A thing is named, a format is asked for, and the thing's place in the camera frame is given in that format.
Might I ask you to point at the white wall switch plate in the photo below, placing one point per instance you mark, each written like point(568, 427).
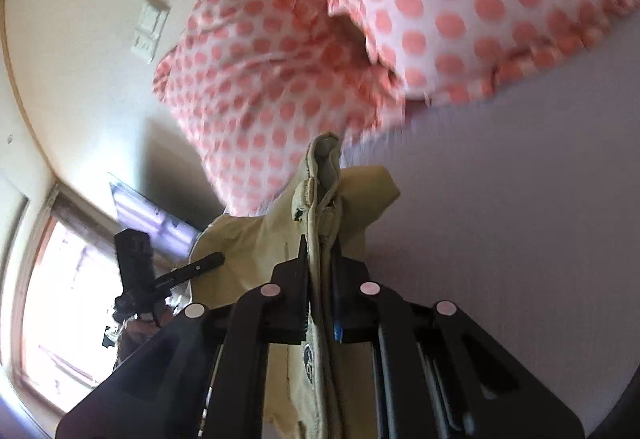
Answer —
point(149, 28)

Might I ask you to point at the black flat television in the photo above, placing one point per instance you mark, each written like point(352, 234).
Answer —
point(168, 234)

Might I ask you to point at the khaki beige pants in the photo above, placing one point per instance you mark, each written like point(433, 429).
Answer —
point(319, 389)

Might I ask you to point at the lavender bed sheet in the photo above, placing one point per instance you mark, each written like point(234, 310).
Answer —
point(524, 210)

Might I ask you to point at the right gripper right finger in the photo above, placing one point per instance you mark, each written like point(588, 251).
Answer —
point(436, 372)

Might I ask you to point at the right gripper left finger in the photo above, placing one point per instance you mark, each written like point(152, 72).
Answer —
point(204, 374)

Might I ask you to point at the person's left hand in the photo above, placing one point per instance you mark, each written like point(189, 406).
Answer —
point(136, 332)

